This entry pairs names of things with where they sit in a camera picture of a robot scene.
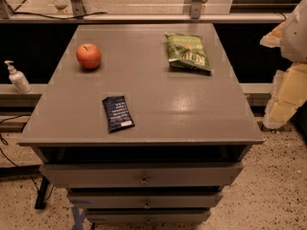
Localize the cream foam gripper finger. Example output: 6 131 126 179
260 22 285 48
263 62 307 129

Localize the red apple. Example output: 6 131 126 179
76 43 102 70

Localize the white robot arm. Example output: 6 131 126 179
260 0 307 129

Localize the green chip bag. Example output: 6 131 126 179
165 34 211 73

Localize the top grey drawer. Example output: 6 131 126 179
40 162 244 188

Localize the grey drawer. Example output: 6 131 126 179
67 190 223 209
85 210 210 223
40 162 244 188

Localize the grey drawer cabinet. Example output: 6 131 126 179
21 23 263 212

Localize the bottom grey drawer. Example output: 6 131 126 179
85 210 210 223

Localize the dark blue snack packet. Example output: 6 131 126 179
102 96 134 132

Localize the middle grey drawer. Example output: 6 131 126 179
67 190 223 209

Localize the blue tape on floor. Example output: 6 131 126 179
71 206 85 230

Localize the white pump bottle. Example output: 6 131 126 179
5 60 31 93

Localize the black stand leg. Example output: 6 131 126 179
35 176 50 210

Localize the right metal frame post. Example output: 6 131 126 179
190 0 202 19

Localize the metal frame post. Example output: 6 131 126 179
70 0 85 18
190 0 202 19

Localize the left metal frame post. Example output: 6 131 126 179
70 0 85 18

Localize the black cable on ledge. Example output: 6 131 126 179
12 11 108 20

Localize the black floor cable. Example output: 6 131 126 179
0 113 56 203

